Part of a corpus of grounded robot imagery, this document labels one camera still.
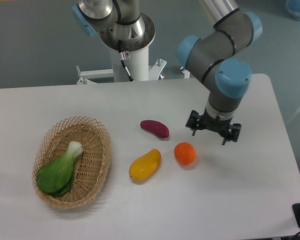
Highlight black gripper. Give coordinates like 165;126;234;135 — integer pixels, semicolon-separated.
185;110;242;146

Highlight orange fruit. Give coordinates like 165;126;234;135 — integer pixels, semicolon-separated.
174;142;197;166

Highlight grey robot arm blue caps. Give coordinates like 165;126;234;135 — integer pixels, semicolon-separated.
71;0;262;142

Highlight purple sweet potato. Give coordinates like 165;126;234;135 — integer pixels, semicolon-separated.
140;120;170;139

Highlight yellow mango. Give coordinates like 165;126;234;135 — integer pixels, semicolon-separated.
128;148;162;182

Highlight woven wicker basket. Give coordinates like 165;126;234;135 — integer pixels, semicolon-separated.
32;116;112;209

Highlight blue bag in background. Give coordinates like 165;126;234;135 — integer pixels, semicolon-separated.
285;0;300;21

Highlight green bok choy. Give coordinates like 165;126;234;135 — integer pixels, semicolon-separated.
35;141;84;197

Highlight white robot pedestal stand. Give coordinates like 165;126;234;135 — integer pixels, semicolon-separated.
75;13;191;85

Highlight black cable on pedestal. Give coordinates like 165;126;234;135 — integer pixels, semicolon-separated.
117;39;135;82

